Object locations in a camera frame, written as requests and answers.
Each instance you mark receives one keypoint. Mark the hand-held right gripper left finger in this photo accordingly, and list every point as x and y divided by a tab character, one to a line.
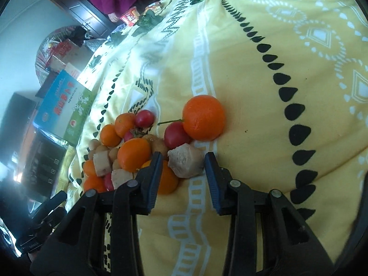
152	184

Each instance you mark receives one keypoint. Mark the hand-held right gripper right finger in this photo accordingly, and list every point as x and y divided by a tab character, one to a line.
211	184

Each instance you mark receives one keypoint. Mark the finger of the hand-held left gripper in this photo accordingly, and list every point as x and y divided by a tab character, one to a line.
54	217
56	199

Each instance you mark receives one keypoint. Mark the pale taro chunk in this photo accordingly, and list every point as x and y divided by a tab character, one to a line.
102	161
185	161
120	177

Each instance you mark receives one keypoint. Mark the black divided tray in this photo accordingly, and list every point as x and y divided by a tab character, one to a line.
43	161

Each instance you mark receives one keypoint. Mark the red tomato with stem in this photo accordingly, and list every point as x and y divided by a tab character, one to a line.
175	136

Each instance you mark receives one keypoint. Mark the small tangerine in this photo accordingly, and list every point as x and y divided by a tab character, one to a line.
89	168
93	184
125	123
110	135

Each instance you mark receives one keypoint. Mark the small red tomato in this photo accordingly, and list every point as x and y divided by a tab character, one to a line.
144	118
108	181
128	135

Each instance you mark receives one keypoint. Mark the small brown longan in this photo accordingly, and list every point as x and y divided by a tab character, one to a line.
94	144
113	153

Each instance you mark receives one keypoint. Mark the large orange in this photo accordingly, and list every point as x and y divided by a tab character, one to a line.
204	118

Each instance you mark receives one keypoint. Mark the blue and green cardboard box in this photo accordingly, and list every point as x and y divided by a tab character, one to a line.
63	103

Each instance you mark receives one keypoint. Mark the yellow printed blanket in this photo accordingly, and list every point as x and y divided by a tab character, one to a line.
258	92

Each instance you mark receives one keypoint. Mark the cardboard box with red print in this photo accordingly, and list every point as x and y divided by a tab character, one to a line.
64	51

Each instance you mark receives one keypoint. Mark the red snack packet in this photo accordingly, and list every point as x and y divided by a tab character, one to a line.
130	16

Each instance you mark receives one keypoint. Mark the orange snack packet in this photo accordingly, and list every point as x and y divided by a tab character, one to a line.
153	6

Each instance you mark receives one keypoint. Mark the brown wooden wardrobe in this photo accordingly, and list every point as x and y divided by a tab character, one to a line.
77	8

